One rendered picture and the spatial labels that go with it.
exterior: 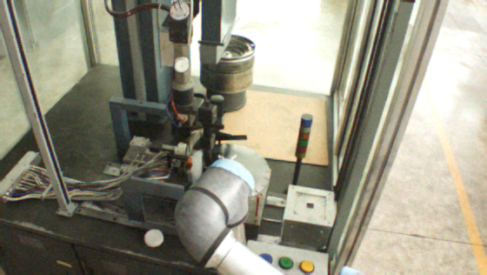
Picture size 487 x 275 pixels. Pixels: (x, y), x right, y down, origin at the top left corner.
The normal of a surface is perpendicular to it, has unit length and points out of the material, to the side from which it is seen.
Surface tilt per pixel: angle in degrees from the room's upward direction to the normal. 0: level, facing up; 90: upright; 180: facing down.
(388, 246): 0
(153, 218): 0
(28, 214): 0
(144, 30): 90
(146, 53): 90
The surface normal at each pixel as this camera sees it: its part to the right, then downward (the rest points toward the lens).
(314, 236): -0.19, 0.60
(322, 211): 0.05, -0.79
